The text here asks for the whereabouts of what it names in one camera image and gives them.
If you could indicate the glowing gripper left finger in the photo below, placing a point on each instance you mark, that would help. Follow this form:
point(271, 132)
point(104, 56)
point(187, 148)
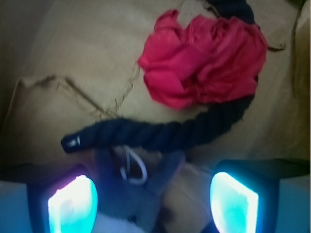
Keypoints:
point(47, 198)

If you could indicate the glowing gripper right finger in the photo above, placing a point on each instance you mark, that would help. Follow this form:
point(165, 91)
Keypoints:
point(261, 196)

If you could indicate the gray plush donkey toy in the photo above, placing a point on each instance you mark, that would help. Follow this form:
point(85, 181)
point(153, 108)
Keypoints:
point(139, 196)

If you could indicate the brown paper bag container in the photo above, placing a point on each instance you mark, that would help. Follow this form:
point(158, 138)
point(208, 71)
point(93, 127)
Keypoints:
point(66, 64)

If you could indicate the red crumpled tissue paper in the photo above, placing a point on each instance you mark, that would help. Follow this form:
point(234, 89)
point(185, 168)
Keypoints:
point(212, 60)

